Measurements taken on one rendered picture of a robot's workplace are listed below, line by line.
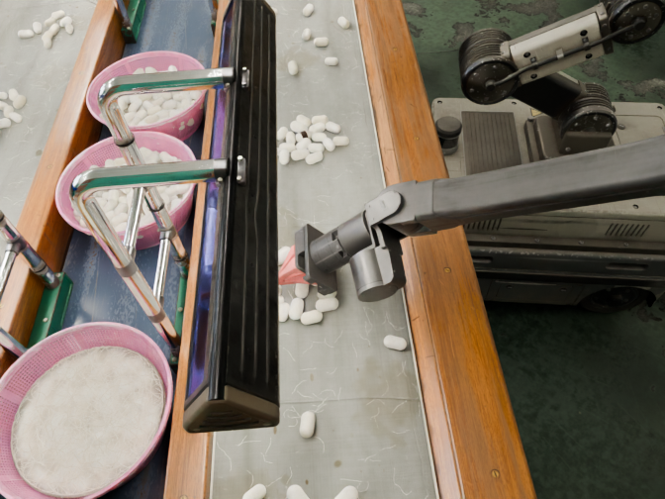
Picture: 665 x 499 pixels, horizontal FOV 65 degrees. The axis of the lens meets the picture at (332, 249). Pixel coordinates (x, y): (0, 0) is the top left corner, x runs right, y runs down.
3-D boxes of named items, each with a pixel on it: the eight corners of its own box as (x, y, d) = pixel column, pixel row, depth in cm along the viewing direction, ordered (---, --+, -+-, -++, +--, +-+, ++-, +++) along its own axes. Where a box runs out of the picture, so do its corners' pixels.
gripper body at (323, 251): (300, 281, 78) (337, 260, 74) (298, 227, 84) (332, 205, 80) (329, 296, 82) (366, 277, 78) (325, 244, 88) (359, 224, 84)
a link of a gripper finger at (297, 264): (261, 286, 83) (305, 261, 79) (262, 249, 87) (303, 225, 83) (292, 301, 88) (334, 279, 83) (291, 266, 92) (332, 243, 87)
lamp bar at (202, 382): (276, 21, 81) (270, -27, 75) (280, 429, 44) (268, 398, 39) (225, 25, 81) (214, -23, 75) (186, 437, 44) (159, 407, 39)
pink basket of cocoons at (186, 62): (220, 80, 132) (211, 47, 124) (213, 154, 116) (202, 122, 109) (114, 88, 132) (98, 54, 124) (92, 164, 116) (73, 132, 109)
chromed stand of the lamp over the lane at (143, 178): (288, 265, 98) (247, 54, 62) (290, 365, 87) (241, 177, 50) (187, 273, 98) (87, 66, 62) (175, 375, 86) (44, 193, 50)
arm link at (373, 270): (427, 205, 78) (397, 185, 71) (449, 274, 72) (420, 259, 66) (362, 240, 83) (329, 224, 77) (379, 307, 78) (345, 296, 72)
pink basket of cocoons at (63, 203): (188, 149, 118) (176, 115, 110) (225, 233, 103) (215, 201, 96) (67, 189, 112) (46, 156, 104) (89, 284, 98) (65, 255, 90)
